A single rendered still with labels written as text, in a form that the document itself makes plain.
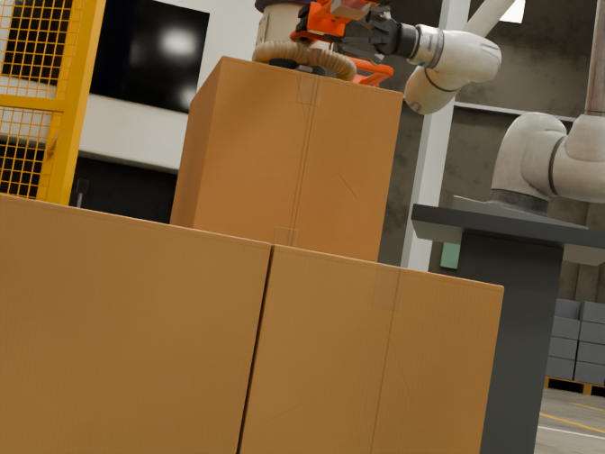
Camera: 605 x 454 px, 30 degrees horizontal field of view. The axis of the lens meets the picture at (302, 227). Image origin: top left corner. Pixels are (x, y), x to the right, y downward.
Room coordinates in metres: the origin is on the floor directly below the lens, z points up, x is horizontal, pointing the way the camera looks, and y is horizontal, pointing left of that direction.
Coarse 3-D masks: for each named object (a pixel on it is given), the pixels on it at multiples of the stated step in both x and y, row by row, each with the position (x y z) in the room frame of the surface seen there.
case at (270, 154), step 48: (240, 96) 2.33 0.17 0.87; (288, 96) 2.35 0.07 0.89; (336, 96) 2.37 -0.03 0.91; (384, 96) 2.39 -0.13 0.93; (192, 144) 2.65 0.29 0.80; (240, 144) 2.33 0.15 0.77; (288, 144) 2.35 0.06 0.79; (336, 144) 2.37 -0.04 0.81; (384, 144) 2.39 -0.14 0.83; (192, 192) 2.45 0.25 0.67; (240, 192) 2.33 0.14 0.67; (288, 192) 2.35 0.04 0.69; (336, 192) 2.37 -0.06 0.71; (384, 192) 2.39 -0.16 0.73; (288, 240) 2.36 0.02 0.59; (336, 240) 2.37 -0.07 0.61
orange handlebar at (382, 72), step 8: (328, 0) 2.28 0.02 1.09; (328, 8) 2.27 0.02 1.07; (320, 16) 2.32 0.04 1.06; (328, 16) 2.31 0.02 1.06; (336, 16) 2.30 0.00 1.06; (336, 24) 2.38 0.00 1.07; (296, 32) 2.52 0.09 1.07; (296, 40) 2.57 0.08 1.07; (312, 40) 2.55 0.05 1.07; (360, 64) 2.74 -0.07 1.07; (368, 64) 2.74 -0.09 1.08; (376, 72) 2.76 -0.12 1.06; (384, 72) 2.75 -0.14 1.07; (392, 72) 2.77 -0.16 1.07; (368, 80) 2.89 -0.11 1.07; (376, 80) 2.85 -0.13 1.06
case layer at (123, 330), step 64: (0, 256) 1.64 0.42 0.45; (64, 256) 1.66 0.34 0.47; (128, 256) 1.69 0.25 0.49; (192, 256) 1.71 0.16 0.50; (256, 256) 1.74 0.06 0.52; (320, 256) 1.76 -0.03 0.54; (0, 320) 1.64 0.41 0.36; (64, 320) 1.67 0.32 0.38; (128, 320) 1.69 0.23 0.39; (192, 320) 1.71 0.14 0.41; (256, 320) 1.74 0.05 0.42; (320, 320) 1.77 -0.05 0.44; (384, 320) 1.79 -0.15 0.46; (448, 320) 1.82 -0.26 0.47; (0, 384) 1.65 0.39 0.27; (64, 384) 1.67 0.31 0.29; (128, 384) 1.69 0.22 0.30; (192, 384) 1.72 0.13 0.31; (256, 384) 1.74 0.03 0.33; (320, 384) 1.77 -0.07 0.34; (384, 384) 1.80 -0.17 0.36; (448, 384) 1.83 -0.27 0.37; (0, 448) 1.65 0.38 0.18; (64, 448) 1.67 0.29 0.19; (128, 448) 1.70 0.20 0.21; (192, 448) 1.72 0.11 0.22; (256, 448) 1.75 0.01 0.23; (320, 448) 1.78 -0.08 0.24; (384, 448) 1.80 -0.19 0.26; (448, 448) 1.83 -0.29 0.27
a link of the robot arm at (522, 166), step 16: (512, 128) 2.85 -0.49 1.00; (528, 128) 2.81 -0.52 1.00; (544, 128) 2.80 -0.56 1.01; (560, 128) 2.82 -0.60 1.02; (512, 144) 2.83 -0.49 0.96; (528, 144) 2.80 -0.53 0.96; (544, 144) 2.78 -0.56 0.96; (496, 160) 2.88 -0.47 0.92; (512, 160) 2.82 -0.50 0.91; (528, 160) 2.79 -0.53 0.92; (544, 160) 2.77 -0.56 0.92; (496, 176) 2.86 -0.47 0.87; (512, 176) 2.82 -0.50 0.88; (528, 176) 2.80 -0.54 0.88; (544, 176) 2.78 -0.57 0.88; (528, 192) 2.81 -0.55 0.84; (544, 192) 2.82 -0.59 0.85
